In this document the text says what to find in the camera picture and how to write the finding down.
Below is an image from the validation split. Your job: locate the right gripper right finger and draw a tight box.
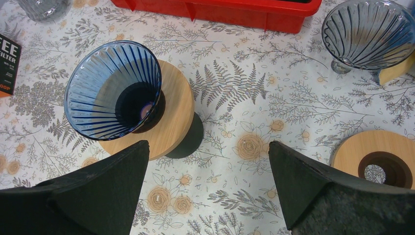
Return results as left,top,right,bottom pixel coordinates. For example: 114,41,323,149
269,141,415,235

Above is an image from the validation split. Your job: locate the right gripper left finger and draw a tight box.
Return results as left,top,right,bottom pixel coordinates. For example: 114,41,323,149
0,140,149,235

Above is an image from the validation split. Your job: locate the blue glass dripper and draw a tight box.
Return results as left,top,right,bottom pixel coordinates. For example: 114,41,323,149
64,40,162,141

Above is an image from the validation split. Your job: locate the wooden ring holder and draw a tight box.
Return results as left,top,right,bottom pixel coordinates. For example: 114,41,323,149
98,60,194,161
330,130,415,189

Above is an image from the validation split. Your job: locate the orange coffee filter box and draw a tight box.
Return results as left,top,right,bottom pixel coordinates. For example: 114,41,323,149
0,34,22,97

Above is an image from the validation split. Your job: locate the grey glass dripper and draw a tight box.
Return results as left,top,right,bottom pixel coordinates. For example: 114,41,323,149
322,0,415,74

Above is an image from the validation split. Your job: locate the blue and yellow cloth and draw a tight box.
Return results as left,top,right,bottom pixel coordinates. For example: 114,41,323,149
373,0,415,85

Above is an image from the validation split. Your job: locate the red plastic bin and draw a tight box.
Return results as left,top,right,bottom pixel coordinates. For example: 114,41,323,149
113,0,322,34

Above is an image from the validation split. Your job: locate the clear glass carafe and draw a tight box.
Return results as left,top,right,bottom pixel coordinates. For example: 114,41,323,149
17,0,72,23

